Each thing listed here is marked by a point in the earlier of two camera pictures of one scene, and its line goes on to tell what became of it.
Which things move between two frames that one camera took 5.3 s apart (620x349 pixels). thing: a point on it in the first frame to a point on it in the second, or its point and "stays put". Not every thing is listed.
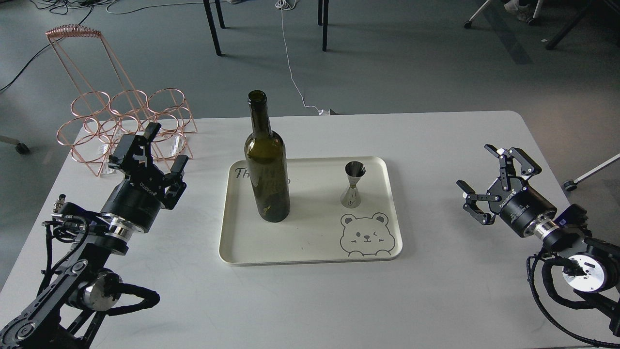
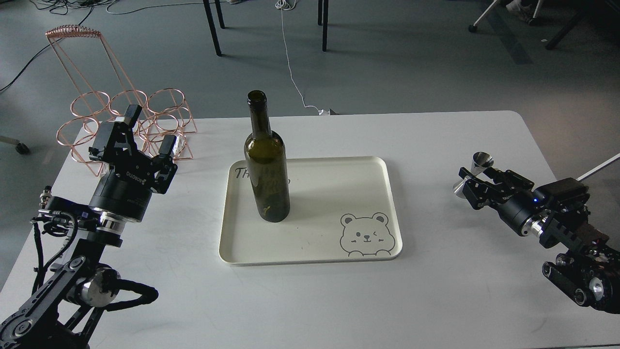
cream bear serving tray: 317,229 stays put
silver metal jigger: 354,170 to 481,160
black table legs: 218,3 stays put
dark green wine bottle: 265,155 stays put
